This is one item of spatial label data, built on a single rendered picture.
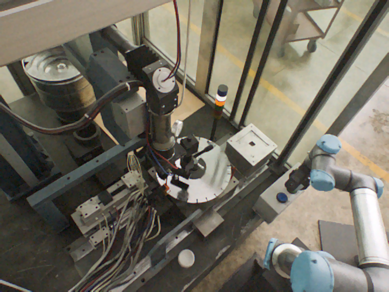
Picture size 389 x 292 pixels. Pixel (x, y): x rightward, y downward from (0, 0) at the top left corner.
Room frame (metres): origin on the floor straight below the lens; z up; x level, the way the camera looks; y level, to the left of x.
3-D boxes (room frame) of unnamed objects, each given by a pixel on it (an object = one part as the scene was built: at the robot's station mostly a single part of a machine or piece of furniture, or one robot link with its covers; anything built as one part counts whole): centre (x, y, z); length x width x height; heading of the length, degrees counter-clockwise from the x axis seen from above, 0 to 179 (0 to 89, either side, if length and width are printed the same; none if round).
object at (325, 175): (0.54, -0.47, 1.21); 0.11 x 0.11 x 0.08; 78
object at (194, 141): (0.57, 0.02, 1.17); 0.06 x 0.05 x 0.20; 129
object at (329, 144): (0.64, -0.47, 1.21); 0.09 x 0.08 x 0.11; 168
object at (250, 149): (0.85, -0.28, 0.82); 0.18 x 0.18 x 0.15; 48
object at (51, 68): (1.03, 0.68, 0.93); 0.31 x 0.31 x 0.36
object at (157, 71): (0.61, 0.20, 1.45); 0.35 x 0.07 x 0.28; 48
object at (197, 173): (0.64, -0.01, 0.96); 0.11 x 0.11 x 0.03
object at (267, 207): (0.64, -0.45, 0.82); 0.28 x 0.11 x 0.15; 138
